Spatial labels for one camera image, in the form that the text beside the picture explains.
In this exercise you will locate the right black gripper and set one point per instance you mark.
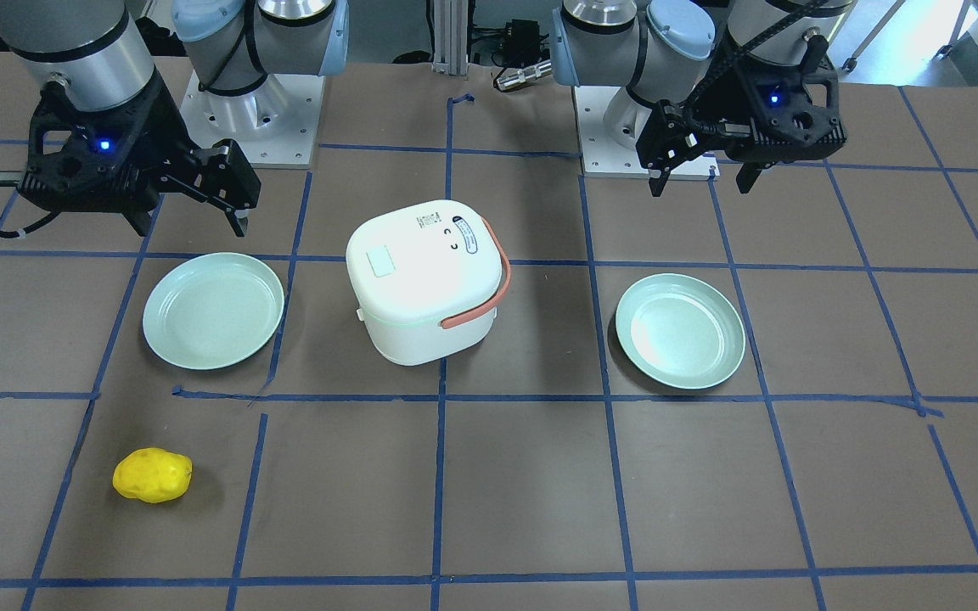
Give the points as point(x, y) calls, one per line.
point(152, 127)

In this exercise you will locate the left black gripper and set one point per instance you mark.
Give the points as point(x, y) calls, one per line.
point(720, 100)

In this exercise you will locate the white rice cooker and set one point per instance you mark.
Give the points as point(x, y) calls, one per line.
point(428, 279)

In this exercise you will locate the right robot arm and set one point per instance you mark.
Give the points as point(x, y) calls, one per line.
point(96, 51)

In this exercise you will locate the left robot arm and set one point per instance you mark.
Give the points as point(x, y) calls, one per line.
point(674, 50)

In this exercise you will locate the green plate near lemon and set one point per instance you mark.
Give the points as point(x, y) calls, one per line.
point(213, 311)

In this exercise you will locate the green plate far side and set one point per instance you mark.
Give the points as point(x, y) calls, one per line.
point(680, 331)

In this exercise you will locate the silver metal connector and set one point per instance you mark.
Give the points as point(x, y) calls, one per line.
point(511, 80)

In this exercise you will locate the black power adapter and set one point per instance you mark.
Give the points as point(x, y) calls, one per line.
point(521, 41)

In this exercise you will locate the yellow lemon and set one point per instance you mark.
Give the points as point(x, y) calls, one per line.
point(153, 475)

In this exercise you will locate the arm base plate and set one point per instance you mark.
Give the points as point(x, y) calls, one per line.
point(285, 127)
point(609, 123)

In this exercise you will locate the aluminium frame post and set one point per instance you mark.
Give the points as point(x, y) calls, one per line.
point(450, 37)

